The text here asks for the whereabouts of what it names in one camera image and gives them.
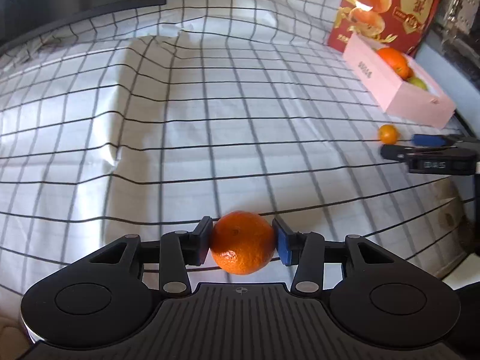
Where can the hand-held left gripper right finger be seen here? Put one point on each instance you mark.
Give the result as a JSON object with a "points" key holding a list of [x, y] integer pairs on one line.
{"points": [[284, 243]]}

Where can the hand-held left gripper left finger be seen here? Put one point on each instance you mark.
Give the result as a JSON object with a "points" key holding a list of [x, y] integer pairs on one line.
{"points": [[200, 242]]}

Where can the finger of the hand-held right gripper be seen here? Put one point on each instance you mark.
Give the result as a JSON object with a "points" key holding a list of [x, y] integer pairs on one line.
{"points": [[393, 152], [427, 140]]}

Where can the small orange mandarin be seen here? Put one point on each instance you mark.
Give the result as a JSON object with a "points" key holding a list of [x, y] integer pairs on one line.
{"points": [[388, 134]]}

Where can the green citrus fruit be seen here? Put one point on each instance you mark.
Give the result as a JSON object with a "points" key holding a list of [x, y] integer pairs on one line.
{"points": [[418, 83]]}

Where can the pink cardboard box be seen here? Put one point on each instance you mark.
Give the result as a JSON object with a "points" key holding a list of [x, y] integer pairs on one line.
{"points": [[386, 86]]}

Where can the large orange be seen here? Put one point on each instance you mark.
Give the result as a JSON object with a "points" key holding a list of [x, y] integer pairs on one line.
{"points": [[392, 60]]}

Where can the dark printed box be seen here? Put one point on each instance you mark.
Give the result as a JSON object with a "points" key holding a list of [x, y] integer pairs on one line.
{"points": [[457, 26]]}

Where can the white black checked tablecloth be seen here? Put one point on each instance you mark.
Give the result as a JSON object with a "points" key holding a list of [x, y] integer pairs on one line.
{"points": [[225, 120]]}

